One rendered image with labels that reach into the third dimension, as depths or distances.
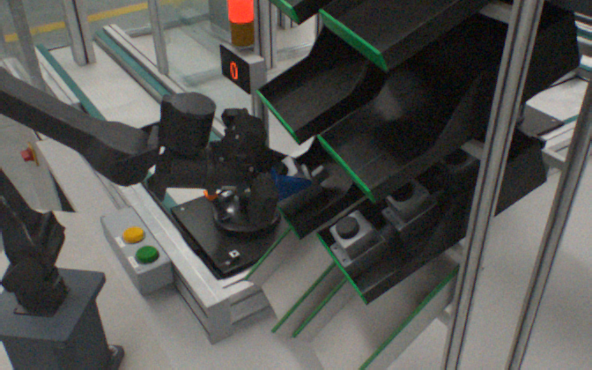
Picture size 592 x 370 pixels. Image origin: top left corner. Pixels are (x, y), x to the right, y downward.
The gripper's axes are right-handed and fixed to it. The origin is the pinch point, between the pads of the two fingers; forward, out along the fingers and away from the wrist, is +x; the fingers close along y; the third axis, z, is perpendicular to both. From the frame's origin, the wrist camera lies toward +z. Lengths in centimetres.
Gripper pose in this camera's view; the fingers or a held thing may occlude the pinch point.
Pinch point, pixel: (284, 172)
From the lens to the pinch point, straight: 88.2
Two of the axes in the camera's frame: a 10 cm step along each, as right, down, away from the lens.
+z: 2.6, -8.0, -5.4
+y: -2.9, -6.0, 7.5
